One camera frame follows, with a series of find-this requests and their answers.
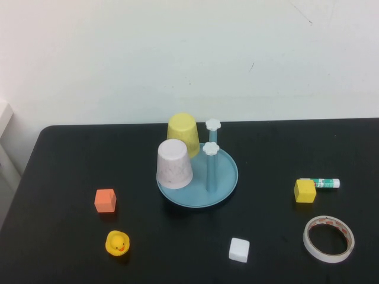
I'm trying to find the pink plastic cup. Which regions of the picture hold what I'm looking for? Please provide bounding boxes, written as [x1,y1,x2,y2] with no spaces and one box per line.
[156,138,194,190]

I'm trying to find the yellow plastic cup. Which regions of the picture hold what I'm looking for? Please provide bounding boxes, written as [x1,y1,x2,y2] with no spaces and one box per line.
[166,112,201,159]

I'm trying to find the blue cup stand with pegs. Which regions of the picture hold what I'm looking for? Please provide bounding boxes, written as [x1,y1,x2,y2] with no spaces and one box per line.
[156,118,239,208]

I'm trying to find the orange cube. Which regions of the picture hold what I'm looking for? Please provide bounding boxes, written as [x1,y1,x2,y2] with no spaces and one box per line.
[94,189,117,214]

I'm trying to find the white cube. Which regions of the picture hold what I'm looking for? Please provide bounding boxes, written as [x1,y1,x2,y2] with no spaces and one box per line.
[228,237,250,263]

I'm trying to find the yellow rubber duck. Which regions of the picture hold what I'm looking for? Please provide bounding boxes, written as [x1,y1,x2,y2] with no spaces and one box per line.
[104,230,130,257]

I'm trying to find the yellow cube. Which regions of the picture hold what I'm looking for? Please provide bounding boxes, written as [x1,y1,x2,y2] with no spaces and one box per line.
[293,179,317,204]

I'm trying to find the green and white glue stick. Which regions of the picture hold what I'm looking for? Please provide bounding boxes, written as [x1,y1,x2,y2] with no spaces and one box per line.
[299,177,341,189]

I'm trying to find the white tape roll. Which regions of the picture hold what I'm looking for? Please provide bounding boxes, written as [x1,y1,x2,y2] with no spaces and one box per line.
[303,215,355,264]

